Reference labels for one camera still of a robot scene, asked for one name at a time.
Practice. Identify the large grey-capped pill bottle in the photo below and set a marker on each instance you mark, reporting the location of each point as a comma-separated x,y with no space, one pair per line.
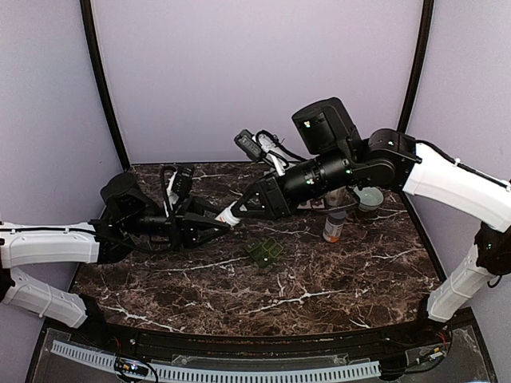
333,226

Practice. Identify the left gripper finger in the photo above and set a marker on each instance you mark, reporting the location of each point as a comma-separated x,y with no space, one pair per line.
200,230
202,207

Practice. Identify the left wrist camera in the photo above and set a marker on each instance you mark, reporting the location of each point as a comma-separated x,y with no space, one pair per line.
176,183

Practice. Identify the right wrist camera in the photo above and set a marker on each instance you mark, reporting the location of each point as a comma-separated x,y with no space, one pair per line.
263,147

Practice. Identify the floral square ceramic plate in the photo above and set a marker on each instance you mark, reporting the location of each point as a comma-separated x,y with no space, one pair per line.
313,204

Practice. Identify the cream ceramic mug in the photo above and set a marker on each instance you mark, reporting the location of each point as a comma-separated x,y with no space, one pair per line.
336,198

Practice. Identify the black front rail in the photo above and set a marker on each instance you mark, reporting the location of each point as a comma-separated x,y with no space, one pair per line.
384,342

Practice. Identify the green weekly pill organizer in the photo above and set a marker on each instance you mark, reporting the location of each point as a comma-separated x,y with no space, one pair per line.
263,252

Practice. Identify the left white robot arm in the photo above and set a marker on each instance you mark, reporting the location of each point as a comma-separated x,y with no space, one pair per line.
100,241

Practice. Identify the white slotted cable duct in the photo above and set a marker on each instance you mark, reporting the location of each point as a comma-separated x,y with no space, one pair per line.
207,369

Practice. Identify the left black frame post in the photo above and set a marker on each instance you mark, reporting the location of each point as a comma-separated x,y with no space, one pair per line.
92,41

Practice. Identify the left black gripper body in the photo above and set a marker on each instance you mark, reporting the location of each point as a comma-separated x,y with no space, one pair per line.
176,230

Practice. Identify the celadon bowl on table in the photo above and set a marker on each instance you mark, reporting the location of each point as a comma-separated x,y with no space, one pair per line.
369,199

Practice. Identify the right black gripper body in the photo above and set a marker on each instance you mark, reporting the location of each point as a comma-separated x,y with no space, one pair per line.
330,171

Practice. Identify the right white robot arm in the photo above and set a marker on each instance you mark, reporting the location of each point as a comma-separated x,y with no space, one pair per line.
397,162

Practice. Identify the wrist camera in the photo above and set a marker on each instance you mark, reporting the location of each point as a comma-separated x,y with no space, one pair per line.
176,183
263,147

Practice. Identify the small white pill bottle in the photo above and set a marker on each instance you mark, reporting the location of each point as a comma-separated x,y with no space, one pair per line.
226,216

